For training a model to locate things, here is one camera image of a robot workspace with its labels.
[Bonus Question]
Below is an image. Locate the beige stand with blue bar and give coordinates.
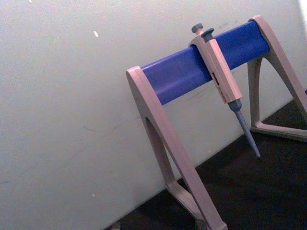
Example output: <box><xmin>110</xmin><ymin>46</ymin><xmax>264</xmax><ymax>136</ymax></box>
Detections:
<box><xmin>125</xmin><ymin>15</ymin><xmax>307</xmax><ymax>230</ymax></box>

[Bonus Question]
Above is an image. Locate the beige pipette with grey tip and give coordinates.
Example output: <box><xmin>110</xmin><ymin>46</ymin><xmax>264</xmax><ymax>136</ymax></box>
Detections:
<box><xmin>189</xmin><ymin>23</ymin><xmax>261</xmax><ymax>159</ymax></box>

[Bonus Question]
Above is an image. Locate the black table cloth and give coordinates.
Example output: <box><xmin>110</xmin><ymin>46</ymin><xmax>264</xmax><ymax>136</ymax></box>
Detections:
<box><xmin>103</xmin><ymin>90</ymin><xmax>307</xmax><ymax>230</ymax></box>

